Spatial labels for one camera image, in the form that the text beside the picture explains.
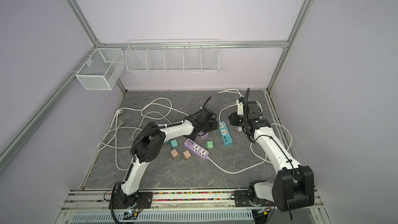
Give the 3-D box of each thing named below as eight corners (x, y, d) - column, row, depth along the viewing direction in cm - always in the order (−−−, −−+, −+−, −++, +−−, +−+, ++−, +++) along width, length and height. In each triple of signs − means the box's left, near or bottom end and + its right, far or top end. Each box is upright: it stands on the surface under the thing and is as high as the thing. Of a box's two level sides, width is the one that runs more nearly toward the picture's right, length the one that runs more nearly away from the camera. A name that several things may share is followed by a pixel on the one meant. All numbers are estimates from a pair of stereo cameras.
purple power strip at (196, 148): (182, 146, 93) (182, 144, 91) (188, 139, 96) (187, 137, 94) (205, 160, 88) (205, 158, 86) (210, 152, 91) (210, 150, 89)
